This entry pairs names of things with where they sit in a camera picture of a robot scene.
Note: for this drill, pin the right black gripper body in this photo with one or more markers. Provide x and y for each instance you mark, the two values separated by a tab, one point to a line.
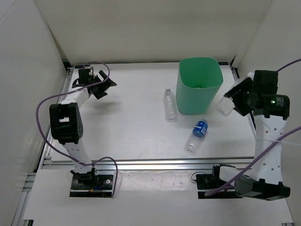
244	97

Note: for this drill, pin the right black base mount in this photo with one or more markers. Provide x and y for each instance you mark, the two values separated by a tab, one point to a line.
206	182

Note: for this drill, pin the green plastic bin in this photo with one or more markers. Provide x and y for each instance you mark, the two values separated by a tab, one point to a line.
193	72

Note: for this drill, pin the clear bottle white cap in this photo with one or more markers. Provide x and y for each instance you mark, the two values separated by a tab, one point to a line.
170	105

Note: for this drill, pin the orange white label bottle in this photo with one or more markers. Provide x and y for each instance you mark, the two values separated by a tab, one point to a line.
225	106

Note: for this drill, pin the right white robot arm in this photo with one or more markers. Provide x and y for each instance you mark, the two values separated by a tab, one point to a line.
262	179

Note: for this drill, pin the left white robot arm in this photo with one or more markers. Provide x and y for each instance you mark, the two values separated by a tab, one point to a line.
66	123

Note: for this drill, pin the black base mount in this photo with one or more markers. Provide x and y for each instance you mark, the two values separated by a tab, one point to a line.
92	185
206	182

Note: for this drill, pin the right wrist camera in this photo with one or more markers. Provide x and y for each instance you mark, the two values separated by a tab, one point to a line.
265	82

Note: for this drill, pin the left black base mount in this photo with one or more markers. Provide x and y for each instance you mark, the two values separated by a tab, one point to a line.
92	185

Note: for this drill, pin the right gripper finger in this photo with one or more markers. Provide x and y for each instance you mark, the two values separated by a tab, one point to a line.
241	107
239	88

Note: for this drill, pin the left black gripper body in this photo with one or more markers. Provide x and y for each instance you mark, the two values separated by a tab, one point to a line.
99	86

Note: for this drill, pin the blue label plastic bottle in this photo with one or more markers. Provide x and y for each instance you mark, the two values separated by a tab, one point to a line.
194	141

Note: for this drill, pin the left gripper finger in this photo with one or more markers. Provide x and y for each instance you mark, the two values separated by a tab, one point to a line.
98	93
106	81

